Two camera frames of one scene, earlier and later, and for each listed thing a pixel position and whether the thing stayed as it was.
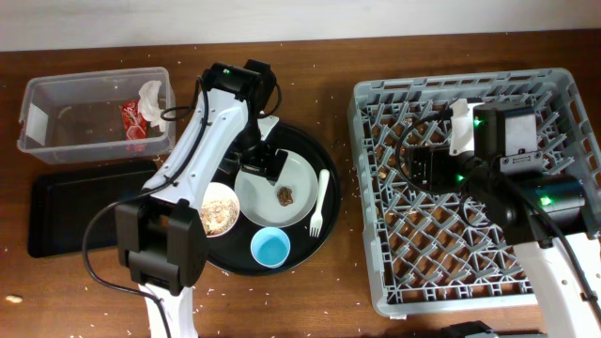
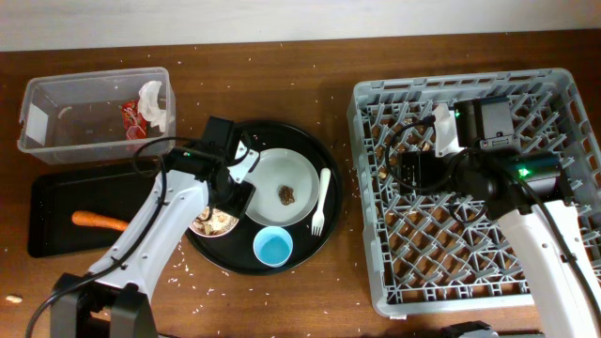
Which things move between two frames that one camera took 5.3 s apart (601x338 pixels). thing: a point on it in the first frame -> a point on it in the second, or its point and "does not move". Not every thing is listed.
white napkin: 148,104 does not move
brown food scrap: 285,195 does not move
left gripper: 264,165 -> 238,206
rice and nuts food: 218,215 does not move
